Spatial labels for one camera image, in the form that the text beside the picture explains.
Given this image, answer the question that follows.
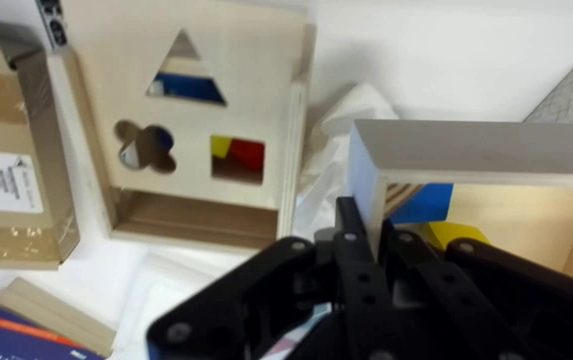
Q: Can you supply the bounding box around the blue and red book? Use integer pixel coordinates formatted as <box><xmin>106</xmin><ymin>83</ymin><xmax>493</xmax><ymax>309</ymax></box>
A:
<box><xmin>0</xmin><ymin>278</ymin><xmax>115</xmax><ymax>360</ymax></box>

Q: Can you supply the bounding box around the blue toy block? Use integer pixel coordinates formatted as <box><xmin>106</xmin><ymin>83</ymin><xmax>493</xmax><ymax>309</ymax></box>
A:
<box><xmin>390</xmin><ymin>184</ymin><xmax>453</xmax><ymax>224</ymax></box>

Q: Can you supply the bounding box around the yellow toy block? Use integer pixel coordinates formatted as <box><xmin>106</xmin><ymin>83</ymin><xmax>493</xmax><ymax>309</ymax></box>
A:
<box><xmin>427</xmin><ymin>222</ymin><xmax>489</xmax><ymax>250</ymax></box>

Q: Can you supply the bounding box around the brown cardboard tray box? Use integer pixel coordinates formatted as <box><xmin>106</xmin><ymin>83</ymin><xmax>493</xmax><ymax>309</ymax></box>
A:
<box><xmin>0</xmin><ymin>23</ymin><xmax>80</xmax><ymax>271</ymax></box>

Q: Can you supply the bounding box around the wooden shape sorter cube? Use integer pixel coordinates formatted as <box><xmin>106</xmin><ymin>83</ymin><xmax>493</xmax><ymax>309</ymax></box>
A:
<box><xmin>62</xmin><ymin>0</ymin><xmax>314</xmax><ymax>250</ymax></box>

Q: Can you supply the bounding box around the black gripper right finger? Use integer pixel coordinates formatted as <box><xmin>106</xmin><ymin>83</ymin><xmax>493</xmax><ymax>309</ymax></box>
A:
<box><xmin>378</xmin><ymin>222</ymin><xmax>573</xmax><ymax>360</ymax></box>

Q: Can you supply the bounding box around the small wooden crate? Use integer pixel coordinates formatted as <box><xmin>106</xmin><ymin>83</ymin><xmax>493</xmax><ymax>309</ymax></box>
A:
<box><xmin>348</xmin><ymin>120</ymin><xmax>573</xmax><ymax>276</ymax></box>

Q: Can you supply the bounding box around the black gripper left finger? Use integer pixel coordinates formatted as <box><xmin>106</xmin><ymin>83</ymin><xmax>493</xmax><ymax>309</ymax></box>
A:
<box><xmin>147</xmin><ymin>199</ymin><xmax>396</xmax><ymax>360</ymax></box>

